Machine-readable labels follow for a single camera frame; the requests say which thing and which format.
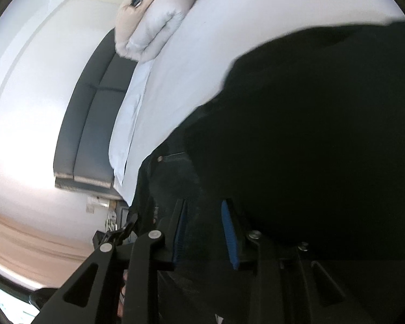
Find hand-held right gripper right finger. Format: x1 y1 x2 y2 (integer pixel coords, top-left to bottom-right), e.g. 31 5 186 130
221 198 375 324

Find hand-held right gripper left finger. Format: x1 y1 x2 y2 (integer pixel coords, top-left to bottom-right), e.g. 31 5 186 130
37 199 190 324

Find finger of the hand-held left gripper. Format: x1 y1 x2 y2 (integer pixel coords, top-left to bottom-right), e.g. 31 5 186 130
93 214 139 244

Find black denim pants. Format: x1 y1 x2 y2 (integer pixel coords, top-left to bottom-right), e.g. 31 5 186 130
128 20 405 324

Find white pillow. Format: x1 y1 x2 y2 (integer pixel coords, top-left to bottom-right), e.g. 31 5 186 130
108 59 152 188

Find dark grey padded headboard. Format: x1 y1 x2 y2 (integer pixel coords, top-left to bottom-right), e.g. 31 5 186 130
54 27 139 200

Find bed with white sheet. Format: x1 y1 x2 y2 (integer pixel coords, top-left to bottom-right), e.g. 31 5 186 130
108 0 405 203

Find folded beige white duvet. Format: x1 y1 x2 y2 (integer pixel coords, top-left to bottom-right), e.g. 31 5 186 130
115 0 201 63

